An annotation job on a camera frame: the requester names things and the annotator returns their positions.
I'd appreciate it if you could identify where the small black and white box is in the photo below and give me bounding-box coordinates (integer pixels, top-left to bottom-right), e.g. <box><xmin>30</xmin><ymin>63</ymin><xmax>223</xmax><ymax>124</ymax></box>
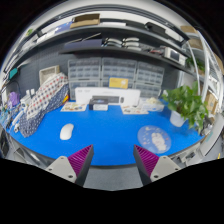
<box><xmin>88</xmin><ymin>98</ymin><xmax>109</xmax><ymax>112</ymax></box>

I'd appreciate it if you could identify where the green potted plant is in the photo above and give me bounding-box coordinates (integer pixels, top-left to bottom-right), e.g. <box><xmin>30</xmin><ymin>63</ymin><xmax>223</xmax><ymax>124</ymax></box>
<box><xmin>162</xmin><ymin>81</ymin><xmax>209</xmax><ymax>134</ymax></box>

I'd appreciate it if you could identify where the white metal rack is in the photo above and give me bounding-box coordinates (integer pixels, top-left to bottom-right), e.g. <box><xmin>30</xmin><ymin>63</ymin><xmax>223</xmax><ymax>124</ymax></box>
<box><xmin>181</xmin><ymin>24</ymin><xmax>224</xmax><ymax>158</ymax></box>

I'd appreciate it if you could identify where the checked and dotted cloth pile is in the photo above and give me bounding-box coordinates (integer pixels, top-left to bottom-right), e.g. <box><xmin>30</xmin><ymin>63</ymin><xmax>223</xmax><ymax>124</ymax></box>
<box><xmin>18</xmin><ymin>72</ymin><xmax>70</xmax><ymax>138</ymax></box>

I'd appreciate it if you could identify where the printed picture sheet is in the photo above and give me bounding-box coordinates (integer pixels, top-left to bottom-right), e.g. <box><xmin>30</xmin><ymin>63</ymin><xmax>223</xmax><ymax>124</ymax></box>
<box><xmin>120</xmin><ymin>104</ymin><xmax>149</xmax><ymax>116</ymax></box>
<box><xmin>60</xmin><ymin>101</ymin><xmax>88</xmax><ymax>113</ymax></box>

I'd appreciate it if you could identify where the white computer mouse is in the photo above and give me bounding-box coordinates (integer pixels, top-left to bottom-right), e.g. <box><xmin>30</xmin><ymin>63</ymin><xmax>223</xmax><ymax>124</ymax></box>
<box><xmin>59</xmin><ymin>123</ymin><xmax>75</xmax><ymax>141</ymax></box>

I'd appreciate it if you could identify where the yellow box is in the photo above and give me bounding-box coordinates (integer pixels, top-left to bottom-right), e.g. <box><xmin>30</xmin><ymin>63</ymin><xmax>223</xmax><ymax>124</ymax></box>
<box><xmin>108</xmin><ymin>77</ymin><xmax>130</xmax><ymax>90</ymax></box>

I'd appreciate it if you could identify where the dark wall shelf unit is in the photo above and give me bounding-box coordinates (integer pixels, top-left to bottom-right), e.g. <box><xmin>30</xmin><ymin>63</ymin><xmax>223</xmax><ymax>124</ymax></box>
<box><xmin>3</xmin><ymin>11</ymin><xmax>198</xmax><ymax>78</ymax></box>

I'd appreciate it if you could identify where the long white keyboard box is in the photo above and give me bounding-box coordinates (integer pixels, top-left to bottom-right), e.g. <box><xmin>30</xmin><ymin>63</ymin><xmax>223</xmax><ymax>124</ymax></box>
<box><xmin>74</xmin><ymin>87</ymin><xmax>141</xmax><ymax>107</ymax></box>

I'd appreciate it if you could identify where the grey plastic drawer cabinet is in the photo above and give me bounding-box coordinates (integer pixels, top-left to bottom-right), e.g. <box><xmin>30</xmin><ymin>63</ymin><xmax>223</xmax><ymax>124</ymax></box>
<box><xmin>134</xmin><ymin>61</ymin><xmax>165</xmax><ymax>99</ymax></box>
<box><xmin>100</xmin><ymin>57</ymin><xmax>138</xmax><ymax>89</ymax></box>
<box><xmin>67</xmin><ymin>58</ymin><xmax>102</xmax><ymax>100</ymax></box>

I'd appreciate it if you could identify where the clear plastic package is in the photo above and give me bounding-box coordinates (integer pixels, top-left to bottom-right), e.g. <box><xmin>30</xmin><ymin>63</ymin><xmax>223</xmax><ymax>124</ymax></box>
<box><xmin>138</xmin><ymin>97</ymin><xmax>166</xmax><ymax>113</ymax></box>

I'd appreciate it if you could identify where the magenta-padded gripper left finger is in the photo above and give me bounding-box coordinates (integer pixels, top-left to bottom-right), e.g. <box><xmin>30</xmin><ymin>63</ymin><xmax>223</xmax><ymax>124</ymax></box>
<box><xmin>44</xmin><ymin>144</ymin><xmax>95</xmax><ymax>187</ymax></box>

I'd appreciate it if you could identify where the purple object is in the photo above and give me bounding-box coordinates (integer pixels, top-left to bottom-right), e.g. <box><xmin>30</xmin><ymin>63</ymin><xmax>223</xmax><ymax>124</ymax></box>
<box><xmin>8</xmin><ymin>91</ymin><xmax>20</xmax><ymax>107</ymax></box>

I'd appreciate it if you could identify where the white woven tray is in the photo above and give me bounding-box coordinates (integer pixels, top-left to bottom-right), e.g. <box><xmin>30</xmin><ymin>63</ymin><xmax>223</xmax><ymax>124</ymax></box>
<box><xmin>38</xmin><ymin>65</ymin><xmax>61</xmax><ymax>86</ymax></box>

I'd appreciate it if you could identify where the teal object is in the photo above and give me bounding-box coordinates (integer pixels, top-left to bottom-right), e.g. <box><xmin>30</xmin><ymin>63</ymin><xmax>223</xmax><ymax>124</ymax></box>
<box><xmin>8</xmin><ymin>67</ymin><xmax>20</xmax><ymax>80</ymax></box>

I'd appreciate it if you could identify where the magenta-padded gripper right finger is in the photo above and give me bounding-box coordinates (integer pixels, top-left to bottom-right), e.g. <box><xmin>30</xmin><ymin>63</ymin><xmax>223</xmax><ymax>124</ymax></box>
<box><xmin>133</xmin><ymin>144</ymin><xmax>183</xmax><ymax>187</ymax></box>

